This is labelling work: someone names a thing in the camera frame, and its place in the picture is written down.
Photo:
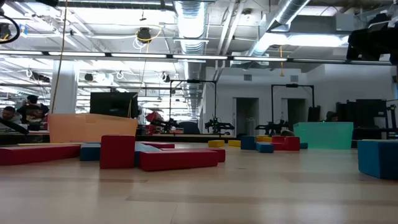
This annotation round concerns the red wooden block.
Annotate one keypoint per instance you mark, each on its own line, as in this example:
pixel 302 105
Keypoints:
pixel 177 161
pixel 278 146
pixel 221 155
pixel 37 155

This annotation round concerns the blue wooden block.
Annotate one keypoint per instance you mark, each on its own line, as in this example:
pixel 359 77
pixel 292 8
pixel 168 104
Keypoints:
pixel 265 148
pixel 304 145
pixel 146 147
pixel 90 153
pixel 377 160
pixel 247 143

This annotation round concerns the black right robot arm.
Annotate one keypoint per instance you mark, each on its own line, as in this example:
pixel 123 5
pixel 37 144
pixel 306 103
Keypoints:
pixel 373 43

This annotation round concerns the small black robot arm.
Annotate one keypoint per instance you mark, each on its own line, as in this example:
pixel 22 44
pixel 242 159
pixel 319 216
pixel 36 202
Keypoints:
pixel 14 126

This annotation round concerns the blue chair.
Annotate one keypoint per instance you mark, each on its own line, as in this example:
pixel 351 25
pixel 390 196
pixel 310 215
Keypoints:
pixel 189 128

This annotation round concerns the black robot arms on bench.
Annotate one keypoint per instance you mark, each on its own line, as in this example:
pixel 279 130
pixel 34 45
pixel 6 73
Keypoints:
pixel 272 127
pixel 217 127

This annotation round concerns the red machine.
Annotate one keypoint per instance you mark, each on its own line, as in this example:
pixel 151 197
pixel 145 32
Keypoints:
pixel 154 117

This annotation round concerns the white radiator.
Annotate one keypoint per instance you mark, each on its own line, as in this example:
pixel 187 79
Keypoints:
pixel 252 126

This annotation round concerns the yellow cube block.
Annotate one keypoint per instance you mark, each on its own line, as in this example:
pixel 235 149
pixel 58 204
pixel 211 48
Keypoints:
pixel 263 138

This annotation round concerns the long overhead light bar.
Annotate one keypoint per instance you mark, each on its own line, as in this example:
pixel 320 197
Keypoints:
pixel 140 55

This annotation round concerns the black monitor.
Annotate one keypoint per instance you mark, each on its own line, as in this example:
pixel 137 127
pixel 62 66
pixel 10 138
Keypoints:
pixel 113 104

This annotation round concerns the orange translucent plastic bin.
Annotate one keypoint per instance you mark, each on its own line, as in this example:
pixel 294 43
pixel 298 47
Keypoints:
pixel 87 129

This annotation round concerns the black upright box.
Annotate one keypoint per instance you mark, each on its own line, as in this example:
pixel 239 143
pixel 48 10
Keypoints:
pixel 314 113

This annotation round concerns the teal translucent plastic bin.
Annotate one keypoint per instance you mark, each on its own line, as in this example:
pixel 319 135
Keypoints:
pixel 323 137

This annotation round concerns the white pillar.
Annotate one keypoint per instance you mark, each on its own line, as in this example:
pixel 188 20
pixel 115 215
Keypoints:
pixel 70 93

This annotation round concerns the standing person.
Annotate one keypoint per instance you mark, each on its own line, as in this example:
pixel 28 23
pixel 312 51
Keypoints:
pixel 32 110

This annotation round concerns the black cabinet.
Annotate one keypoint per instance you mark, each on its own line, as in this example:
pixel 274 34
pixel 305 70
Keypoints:
pixel 367 115

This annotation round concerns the seated person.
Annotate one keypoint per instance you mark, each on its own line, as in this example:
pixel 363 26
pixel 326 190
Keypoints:
pixel 9 113

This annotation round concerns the wide silver air duct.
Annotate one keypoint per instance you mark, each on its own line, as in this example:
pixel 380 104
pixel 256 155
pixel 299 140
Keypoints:
pixel 190 25

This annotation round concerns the slanted silver air duct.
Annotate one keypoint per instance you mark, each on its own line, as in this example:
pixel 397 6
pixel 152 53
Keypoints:
pixel 289 12

